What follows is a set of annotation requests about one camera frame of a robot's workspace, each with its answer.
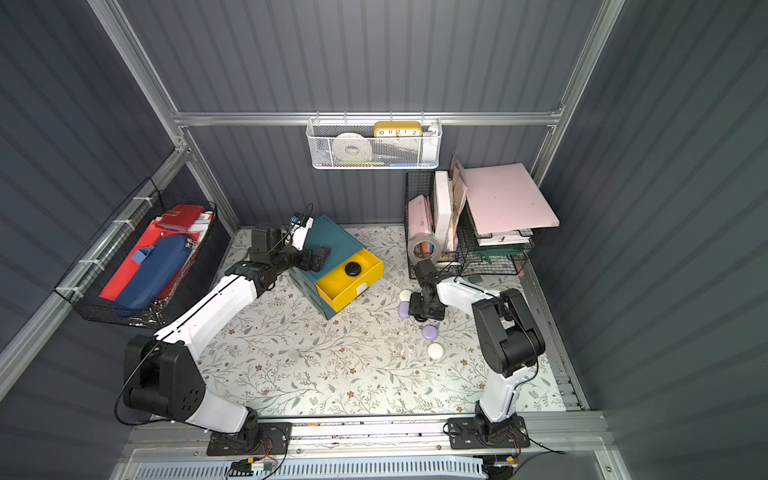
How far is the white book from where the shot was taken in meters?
0.92

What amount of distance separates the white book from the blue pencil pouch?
27.4 inches

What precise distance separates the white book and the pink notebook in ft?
0.10

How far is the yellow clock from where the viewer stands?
34.8 inches

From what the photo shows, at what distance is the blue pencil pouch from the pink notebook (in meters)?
0.67

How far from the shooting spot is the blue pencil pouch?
650 millimetres

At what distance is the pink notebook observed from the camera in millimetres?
1040
